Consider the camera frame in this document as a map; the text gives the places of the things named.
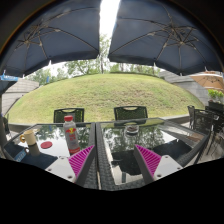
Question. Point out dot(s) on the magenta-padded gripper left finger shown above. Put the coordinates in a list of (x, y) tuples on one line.
[(63, 168)]

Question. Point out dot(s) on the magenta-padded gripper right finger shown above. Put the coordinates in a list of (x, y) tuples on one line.
[(165, 166)]

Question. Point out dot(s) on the red-capped clear drink bottle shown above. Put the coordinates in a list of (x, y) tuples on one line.
[(71, 137)]

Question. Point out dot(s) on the flat round red coaster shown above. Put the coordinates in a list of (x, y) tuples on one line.
[(46, 145)]

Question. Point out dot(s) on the clear glass ashtray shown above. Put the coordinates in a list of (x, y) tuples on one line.
[(132, 129)]

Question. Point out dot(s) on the dark green woven chair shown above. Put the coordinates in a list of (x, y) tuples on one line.
[(61, 116), (130, 114)]

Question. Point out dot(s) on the group of dark patio chairs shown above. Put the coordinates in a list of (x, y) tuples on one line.
[(203, 121)]

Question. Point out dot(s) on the green potted plant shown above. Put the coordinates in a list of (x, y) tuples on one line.
[(215, 95)]

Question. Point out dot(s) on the beige patio umbrella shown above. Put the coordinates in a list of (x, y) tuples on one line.
[(210, 80)]

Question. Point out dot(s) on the light blue printed umbrella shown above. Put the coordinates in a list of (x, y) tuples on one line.
[(7, 78)]

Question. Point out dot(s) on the large dark blue patio umbrella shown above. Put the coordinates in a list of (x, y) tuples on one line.
[(56, 36), (163, 33)]

